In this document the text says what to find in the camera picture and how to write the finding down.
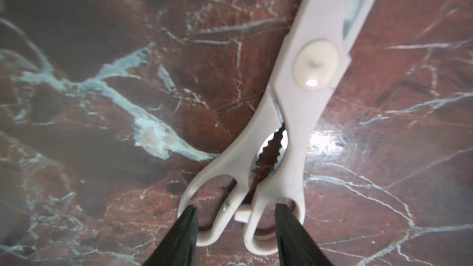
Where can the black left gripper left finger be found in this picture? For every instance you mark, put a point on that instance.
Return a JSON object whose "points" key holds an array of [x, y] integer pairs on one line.
{"points": [[179, 245]]}

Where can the pink handled kitchen scissors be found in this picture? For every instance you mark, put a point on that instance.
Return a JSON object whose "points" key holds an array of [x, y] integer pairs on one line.
{"points": [[313, 58]]}

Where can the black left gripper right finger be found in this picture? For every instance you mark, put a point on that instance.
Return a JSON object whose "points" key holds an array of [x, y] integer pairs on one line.
{"points": [[295, 246]]}

